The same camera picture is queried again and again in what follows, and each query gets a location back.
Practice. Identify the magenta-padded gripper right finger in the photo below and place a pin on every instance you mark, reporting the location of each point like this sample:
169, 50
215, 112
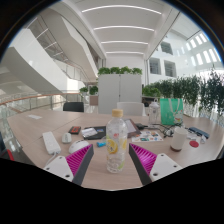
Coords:
146, 159

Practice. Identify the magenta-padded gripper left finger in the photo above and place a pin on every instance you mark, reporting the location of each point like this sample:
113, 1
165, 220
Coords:
78, 160

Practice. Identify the clear plastic drink bottle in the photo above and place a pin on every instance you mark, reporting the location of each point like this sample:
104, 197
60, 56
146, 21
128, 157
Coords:
116, 143

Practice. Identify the colourful sticker sheet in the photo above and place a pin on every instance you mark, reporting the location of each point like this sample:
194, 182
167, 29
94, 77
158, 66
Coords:
148, 136

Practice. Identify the small white computer mouse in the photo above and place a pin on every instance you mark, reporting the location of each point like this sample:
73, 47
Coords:
66, 138

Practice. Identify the small blue object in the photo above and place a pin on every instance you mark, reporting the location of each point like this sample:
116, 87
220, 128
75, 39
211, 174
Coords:
101, 144

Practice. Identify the black and red case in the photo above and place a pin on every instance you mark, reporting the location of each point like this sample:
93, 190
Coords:
74, 130

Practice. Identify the black pouch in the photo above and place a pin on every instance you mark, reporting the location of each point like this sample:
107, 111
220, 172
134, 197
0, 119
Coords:
140, 126

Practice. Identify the black notebook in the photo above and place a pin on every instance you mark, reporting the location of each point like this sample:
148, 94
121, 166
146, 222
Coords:
98, 130

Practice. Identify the brown covered book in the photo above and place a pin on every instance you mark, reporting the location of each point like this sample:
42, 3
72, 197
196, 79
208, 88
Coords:
131, 126

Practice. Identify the white cup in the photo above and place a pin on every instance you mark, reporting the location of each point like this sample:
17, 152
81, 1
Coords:
178, 138

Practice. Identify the clear shaker bottle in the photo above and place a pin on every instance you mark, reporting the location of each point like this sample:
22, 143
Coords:
154, 113

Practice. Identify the white packet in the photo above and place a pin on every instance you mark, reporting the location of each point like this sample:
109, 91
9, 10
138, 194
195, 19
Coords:
192, 136

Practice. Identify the white chair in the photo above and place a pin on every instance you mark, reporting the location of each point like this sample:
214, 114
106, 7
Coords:
131, 108

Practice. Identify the green tote bag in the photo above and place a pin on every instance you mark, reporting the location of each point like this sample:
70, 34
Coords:
170, 111

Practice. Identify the black chair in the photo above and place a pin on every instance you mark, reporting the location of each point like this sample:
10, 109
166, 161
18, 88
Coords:
73, 106

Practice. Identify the small potted plants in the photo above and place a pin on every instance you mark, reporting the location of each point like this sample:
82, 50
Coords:
93, 90

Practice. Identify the white cabinet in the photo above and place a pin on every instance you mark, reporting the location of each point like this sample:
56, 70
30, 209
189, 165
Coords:
118, 91

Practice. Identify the green plant hedge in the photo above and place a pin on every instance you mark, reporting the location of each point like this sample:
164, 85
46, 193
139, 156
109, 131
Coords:
186, 90

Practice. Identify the green plants on cabinet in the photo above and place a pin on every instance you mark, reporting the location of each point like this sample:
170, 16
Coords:
120, 70

